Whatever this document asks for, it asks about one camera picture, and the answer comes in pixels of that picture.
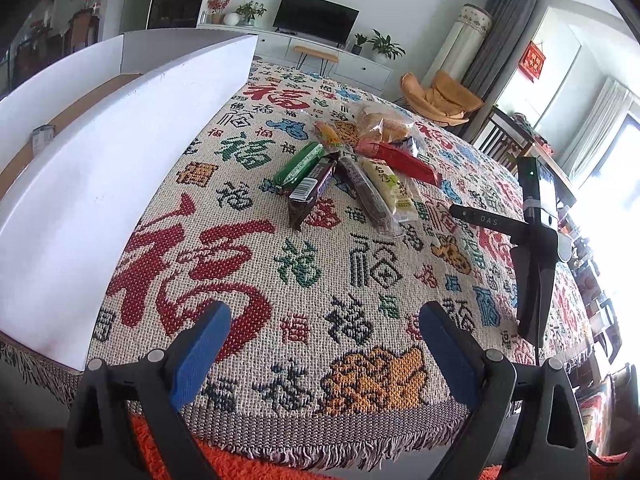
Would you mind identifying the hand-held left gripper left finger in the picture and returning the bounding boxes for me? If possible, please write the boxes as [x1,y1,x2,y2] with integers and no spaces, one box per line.
[60,301,233,480]

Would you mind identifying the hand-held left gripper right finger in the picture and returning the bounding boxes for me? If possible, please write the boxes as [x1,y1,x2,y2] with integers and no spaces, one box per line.
[419,300,591,480]

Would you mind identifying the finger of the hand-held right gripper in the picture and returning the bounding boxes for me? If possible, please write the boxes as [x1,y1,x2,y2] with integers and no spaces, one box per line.
[448,203,531,236]

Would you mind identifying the pale yellow snack packet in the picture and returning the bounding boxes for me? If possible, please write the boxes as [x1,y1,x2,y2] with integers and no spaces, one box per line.
[361,158,420,224]

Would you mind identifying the red snack packet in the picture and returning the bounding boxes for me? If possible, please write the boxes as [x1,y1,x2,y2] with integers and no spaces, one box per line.
[356,140,443,187]

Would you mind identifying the silver snack packet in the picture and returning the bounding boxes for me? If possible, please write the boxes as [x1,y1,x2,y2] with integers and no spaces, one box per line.
[400,135,427,158]

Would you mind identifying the dark brown long snack packet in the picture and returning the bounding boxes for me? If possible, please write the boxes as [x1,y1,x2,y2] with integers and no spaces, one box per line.
[337,156,401,236]

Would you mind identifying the clear bag of bread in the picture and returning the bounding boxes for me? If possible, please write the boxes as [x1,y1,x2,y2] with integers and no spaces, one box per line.
[350,101,426,146]

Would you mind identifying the dark purple snack packet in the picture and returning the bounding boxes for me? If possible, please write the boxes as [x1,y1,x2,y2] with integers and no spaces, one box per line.
[287,152,342,233]

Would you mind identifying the orange yellow small snack packet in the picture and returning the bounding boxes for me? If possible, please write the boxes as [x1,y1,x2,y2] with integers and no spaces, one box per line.
[314,120,351,153]

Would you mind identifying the green snack bar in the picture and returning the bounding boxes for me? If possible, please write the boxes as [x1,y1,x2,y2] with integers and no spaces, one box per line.
[272,141,327,196]

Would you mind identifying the white cardboard box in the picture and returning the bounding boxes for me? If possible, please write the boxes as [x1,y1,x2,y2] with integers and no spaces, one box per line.
[0,30,259,373]

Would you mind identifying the dark wooden chair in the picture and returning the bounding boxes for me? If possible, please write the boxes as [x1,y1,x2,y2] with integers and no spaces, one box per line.
[472,105,533,176]

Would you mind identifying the wooden dining table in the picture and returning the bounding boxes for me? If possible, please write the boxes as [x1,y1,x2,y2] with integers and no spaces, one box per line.
[525,135,591,201]

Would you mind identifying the woven printed blanket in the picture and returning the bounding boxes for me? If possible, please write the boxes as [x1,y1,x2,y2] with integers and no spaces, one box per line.
[0,57,596,471]

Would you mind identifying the orange lounge chair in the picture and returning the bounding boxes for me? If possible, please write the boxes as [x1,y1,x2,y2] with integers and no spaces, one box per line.
[400,71,485,126]

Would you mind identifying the white sheer curtain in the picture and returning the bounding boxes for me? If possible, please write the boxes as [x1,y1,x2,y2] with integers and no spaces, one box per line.
[555,77,636,176]

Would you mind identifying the covered tower air conditioner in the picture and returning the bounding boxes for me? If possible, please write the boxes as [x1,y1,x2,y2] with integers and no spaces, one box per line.
[422,4,493,106]

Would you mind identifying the grey curtain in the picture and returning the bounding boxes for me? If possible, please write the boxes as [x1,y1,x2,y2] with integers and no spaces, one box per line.
[460,0,538,141]

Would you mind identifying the white television cabinet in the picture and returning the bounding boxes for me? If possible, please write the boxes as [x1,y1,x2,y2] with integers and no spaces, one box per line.
[197,22,393,93]

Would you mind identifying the large plant in white pot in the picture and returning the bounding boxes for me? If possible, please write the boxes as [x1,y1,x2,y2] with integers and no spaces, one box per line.
[367,30,406,64]

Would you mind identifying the wooden stool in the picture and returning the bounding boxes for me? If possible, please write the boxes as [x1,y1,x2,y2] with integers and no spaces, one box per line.
[293,45,341,78]

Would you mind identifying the black television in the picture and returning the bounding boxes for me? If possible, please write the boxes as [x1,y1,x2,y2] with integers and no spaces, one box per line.
[272,0,360,46]

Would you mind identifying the green potted plant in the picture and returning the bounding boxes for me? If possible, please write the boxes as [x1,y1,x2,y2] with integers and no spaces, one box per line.
[235,1,267,27]

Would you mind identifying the red flowers in vase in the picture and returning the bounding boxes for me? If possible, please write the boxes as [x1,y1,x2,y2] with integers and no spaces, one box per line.
[207,0,233,25]

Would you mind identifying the dark wooden armchair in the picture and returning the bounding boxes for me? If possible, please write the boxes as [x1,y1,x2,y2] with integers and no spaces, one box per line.
[67,7,101,53]

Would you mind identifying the red wall hanging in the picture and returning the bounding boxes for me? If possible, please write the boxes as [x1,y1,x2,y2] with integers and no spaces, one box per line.
[518,41,546,81]

